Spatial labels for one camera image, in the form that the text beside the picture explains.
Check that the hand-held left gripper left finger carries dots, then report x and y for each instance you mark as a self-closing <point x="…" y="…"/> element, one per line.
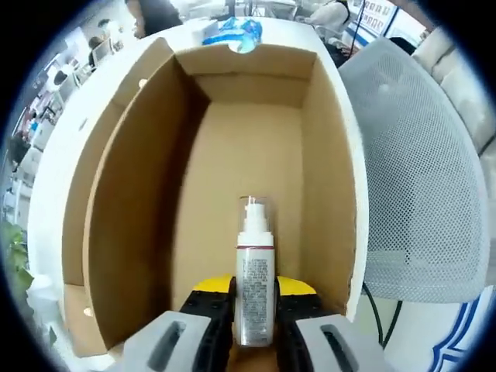
<point x="209" y="321"/>

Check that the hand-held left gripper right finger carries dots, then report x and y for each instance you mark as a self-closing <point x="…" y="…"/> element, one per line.
<point x="298" y="321"/>

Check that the white pump bottle clear cap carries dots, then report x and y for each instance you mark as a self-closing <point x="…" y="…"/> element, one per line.
<point x="255" y="279"/>

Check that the brown cardboard shoe box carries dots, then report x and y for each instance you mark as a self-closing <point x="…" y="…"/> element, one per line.
<point x="248" y="155"/>

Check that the light blue soft wipes pack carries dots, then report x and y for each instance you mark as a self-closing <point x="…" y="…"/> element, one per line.
<point x="236" y="33"/>

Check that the grey mesh office chair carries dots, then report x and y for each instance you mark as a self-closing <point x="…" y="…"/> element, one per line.
<point x="418" y="174"/>

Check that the green potted plant white pot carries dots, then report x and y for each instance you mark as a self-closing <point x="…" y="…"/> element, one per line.
<point x="15" y="252"/>

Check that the person's beige shirt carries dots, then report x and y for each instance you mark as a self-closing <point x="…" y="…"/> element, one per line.
<point x="465" y="97"/>

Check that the blue white wall poster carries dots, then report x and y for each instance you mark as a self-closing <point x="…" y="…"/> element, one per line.
<point x="374" y="19"/>

